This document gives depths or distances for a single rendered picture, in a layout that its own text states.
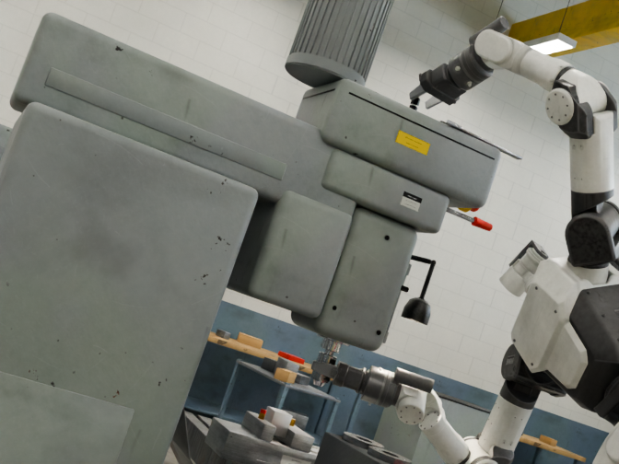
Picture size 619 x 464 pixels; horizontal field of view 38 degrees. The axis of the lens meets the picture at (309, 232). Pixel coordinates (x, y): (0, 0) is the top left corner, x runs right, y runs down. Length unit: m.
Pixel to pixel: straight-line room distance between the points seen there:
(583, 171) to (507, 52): 0.32
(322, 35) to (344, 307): 0.64
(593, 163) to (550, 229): 8.62
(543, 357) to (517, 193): 8.28
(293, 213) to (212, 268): 0.27
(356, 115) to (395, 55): 7.58
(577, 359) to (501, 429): 0.40
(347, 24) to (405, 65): 7.56
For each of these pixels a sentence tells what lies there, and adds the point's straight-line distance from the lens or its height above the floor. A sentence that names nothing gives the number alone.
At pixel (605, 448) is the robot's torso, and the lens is 1.95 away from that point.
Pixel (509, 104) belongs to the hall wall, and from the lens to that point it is 10.30.
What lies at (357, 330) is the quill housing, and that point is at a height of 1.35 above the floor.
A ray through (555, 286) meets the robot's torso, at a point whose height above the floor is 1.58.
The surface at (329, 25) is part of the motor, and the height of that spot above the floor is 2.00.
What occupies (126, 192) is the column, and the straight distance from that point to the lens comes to 1.81.
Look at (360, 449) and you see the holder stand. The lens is 1.82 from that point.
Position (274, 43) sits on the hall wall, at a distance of 9.13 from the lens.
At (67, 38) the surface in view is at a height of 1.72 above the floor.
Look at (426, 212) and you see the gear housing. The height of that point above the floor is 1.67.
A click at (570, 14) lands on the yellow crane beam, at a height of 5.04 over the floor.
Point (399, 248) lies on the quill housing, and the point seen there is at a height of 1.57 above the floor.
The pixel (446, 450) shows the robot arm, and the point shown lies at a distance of 2.29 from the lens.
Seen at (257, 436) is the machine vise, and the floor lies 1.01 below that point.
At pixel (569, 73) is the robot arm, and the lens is 2.00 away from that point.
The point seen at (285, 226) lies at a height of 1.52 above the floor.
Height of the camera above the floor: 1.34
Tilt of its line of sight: 5 degrees up
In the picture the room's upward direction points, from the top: 19 degrees clockwise
